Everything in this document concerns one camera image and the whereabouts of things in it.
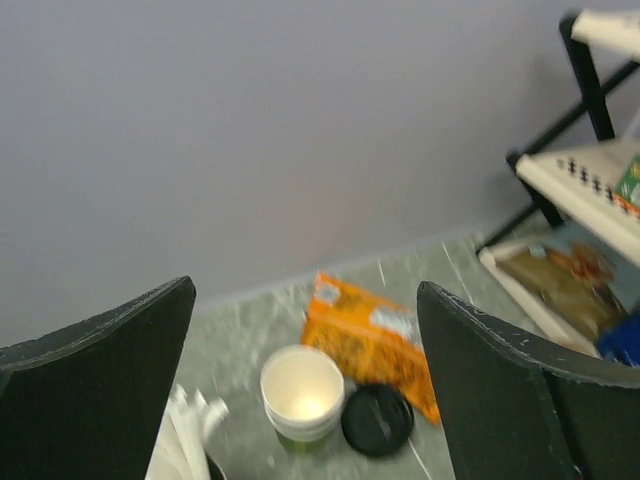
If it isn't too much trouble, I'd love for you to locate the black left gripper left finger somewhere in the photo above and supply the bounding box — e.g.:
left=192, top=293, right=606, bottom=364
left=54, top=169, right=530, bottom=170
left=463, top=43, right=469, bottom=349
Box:
left=1, top=276, right=195, bottom=479

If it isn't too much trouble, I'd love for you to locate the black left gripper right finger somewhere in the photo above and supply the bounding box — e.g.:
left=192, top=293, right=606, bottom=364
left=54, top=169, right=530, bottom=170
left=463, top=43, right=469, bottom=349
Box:
left=417, top=281, right=639, bottom=479

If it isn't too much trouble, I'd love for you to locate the white wrapped straws bundle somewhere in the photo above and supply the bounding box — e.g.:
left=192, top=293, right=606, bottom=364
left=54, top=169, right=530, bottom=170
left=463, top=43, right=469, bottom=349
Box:
left=145, top=385, right=229, bottom=480

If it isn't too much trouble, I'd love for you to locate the blue Doritos chip bag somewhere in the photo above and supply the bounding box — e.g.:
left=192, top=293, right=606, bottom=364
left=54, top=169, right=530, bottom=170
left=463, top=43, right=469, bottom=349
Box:
left=596, top=311, right=640, bottom=368

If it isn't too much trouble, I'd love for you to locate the stack of black cup lids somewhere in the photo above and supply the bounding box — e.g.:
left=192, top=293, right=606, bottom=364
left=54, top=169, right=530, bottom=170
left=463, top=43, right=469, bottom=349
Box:
left=341, top=383, right=415, bottom=459

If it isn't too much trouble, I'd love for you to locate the brown snack bag on shelf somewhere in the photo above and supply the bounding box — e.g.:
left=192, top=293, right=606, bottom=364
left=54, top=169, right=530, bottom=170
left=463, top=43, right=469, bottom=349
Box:
left=496, top=222, right=639, bottom=342

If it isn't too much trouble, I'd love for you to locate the orange snack bag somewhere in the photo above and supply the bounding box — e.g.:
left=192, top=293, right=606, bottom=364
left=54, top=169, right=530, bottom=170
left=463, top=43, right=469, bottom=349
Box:
left=300, top=272, right=441, bottom=425

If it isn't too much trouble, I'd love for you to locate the stack of green paper cups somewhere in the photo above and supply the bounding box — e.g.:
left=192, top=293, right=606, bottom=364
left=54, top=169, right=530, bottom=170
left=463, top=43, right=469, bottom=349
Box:
left=260, top=345, right=345, bottom=444

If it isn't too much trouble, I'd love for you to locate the beige black shelf rack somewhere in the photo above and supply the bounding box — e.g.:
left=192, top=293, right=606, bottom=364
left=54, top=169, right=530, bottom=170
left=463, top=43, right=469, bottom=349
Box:
left=478, top=10, right=639, bottom=357

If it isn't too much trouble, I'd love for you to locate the green small box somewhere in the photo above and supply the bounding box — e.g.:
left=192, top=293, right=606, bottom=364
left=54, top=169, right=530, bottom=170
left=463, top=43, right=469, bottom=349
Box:
left=614, top=154, right=640, bottom=214

